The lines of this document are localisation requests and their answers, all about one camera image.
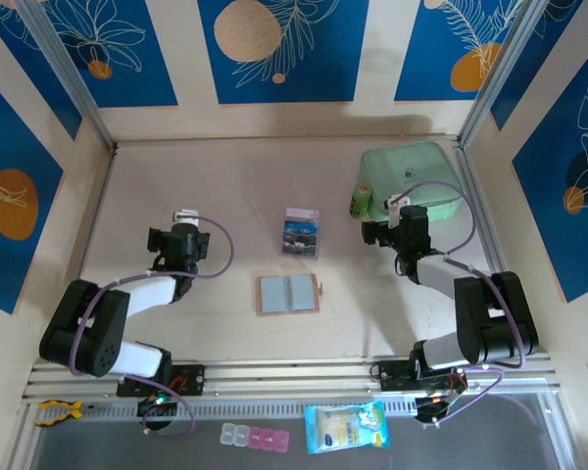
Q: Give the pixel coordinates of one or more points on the blue credit card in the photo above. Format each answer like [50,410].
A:
[299,228]

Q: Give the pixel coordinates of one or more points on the pale pink card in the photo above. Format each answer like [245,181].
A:
[301,214]

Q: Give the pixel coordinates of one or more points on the black credit card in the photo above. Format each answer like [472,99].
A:
[299,249]

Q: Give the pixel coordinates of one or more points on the brown card holder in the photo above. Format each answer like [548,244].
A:
[274,296]

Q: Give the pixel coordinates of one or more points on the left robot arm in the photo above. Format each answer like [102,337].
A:
[152,294]

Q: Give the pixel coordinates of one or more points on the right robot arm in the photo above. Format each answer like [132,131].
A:
[441,276]

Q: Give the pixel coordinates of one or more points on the small green bottle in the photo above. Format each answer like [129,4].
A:
[360,201]

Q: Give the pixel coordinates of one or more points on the mint green zip case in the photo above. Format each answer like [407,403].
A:
[421,166]

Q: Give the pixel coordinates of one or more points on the yellow black pliers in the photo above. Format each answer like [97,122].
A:
[73,410]

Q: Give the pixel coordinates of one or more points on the blue white snack packet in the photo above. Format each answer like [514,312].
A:
[343,428]

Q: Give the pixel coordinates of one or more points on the clear pink pill organizer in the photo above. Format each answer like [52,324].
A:
[255,437]

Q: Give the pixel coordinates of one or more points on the aluminium side rail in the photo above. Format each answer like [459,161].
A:
[488,245]

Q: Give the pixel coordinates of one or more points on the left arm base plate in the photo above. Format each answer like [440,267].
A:
[191,379]

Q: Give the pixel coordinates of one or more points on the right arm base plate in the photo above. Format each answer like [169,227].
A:
[392,374]

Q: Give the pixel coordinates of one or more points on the aluminium mounting rail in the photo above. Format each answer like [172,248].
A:
[284,374]

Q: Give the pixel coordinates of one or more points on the aluminium frame post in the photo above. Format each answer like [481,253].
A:
[504,73]
[67,73]

